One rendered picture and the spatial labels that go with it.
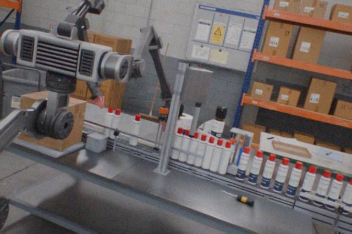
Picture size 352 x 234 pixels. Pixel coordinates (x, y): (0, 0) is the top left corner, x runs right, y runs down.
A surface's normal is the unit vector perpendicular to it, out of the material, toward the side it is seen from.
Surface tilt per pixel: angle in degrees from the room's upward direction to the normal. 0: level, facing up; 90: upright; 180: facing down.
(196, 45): 90
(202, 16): 90
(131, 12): 90
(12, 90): 94
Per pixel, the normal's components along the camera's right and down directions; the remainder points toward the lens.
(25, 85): 0.06, 0.30
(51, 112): -0.25, 0.18
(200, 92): 0.56, 0.30
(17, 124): 0.95, 0.25
